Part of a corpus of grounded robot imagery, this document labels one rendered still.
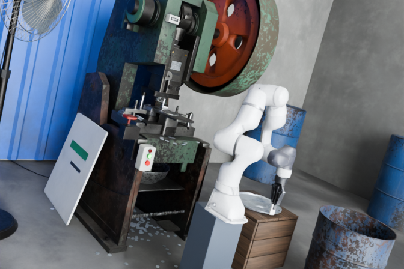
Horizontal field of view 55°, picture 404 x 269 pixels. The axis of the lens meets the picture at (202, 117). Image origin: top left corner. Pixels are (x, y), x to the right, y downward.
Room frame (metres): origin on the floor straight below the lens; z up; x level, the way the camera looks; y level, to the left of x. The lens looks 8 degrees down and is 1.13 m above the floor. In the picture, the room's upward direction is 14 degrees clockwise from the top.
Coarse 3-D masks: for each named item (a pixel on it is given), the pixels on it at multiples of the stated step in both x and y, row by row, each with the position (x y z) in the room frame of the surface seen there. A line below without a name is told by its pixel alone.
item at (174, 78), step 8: (176, 48) 2.34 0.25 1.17; (176, 56) 2.35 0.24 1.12; (184, 56) 2.39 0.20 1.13; (176, 64) 2.36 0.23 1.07; (184, 64) 2.40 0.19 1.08; (168, 72) 2.32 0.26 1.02; (176, 72) 2.37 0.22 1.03; (152, 80) 2.38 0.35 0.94; (160, 80) 2.32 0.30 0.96; (168, 80) 2.31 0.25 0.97; (176, 80) 2.38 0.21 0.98; (152, 88) 2.37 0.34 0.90; (160, 88) 2.31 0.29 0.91; (168, 88) 2.31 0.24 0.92; (176, 88) 2.35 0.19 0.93
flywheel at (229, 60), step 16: (208, 0) 2.80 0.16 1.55; (224, 0) 2.70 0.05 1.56; (240, 0) 2.59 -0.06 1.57; (256, 0) 2.46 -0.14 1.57; (224, 16) 2.67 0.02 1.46; (240, 16) 2.56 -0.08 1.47; (256, 16) 2.42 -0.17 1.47; (224, 32) 2.59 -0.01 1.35; (240, 32) 2.53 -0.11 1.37; (256, 32) 2.39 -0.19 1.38; (224, 48) 2.61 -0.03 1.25; (240, 48) 2.51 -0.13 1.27; (208, 64) 2.72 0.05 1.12; (224, 64) 2.59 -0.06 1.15; (240, 64) 2.43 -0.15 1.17; (208, 80) 2.62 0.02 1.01; (224, 80) 2.51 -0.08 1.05
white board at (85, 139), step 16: (80, 128) 2.50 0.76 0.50; (96, 128) 2.34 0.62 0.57; (64, 144) 2.59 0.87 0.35; (80, 144) 2.42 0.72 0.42; (96, 144) 2.27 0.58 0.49; (64, 160) 2.49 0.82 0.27; (80, 160) 2.34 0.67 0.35; (64, 176) 2.41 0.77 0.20; (80, 176) 2.26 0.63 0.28; (48, 192) 2.49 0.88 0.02; (64, 192) 2.33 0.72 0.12; (80, 192) 2.19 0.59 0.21; (64, 208) 2.25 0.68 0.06
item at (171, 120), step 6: (162, 114) 2.26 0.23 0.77; (168, 114) 2.27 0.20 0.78; (174, 114) 2.29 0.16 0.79; (162, 120) 2.28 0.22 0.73; (168, 120) 2.27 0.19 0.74; (174, 120) 2.17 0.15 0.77; (180, 120) 2.17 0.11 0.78; (186, 120) 2.22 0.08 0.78; (162, 126) 2.27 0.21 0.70; (168, 126) 2.28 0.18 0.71; (174, 126) 2.31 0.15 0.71; (162, 132) 2.26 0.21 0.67; (168, 132) 2.28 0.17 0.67; (174, 132) 2.30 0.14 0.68
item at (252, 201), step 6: (240, 198) 2.33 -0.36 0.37; (246, 198) 2.36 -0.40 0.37; (252, 198) 2.39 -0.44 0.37; (258, 198) 2.42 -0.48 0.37; (264, 198) 2.45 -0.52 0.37; (246, 204) 2.25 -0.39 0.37; (252, 204) 2.27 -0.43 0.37; (258, 204) 2.28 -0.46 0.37; (264, 204) 2.31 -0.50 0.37; (270, 204) 2.36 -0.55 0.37; (258, 210) 2.18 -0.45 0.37; (264, 210) 2.22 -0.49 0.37; (276, 210) 2.27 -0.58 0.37
